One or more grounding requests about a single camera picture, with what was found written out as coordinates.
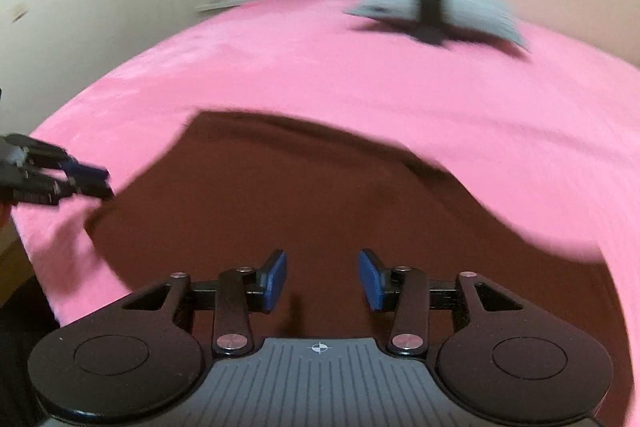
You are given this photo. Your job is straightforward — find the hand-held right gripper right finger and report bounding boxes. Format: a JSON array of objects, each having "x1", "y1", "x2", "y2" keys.
[{"x1": 358, "y1": 249, "x2": 524, "y2": 356}]

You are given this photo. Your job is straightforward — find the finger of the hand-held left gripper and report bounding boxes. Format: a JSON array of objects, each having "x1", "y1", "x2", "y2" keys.
[
  {"x1": 9, "y1": 169, "x2": 116, "y2": 206},
  {"x1": 4, "y1": 134, "x2": 111, "y2": 184}
]

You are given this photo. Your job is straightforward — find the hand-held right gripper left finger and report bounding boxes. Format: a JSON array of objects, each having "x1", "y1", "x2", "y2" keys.
[{"x1": 121, "y1": 249, "x2": 288, "y2": 356}]

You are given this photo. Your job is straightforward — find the dark brown garment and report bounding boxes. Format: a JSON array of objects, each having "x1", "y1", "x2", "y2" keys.
[{"x1": 83, "y1": 109, "x2": 629, "y2": 427}]

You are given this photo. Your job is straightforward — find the pink blanket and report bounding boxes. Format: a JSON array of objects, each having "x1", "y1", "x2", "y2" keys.
[{"x1": 10, "y1": 0, "x2": 640, "y2": 427}]

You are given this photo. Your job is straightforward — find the grey folded garment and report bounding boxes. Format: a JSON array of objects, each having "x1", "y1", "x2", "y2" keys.
[{"x1": 342, "y1": 0, "x2": 532, "y2": 54}]

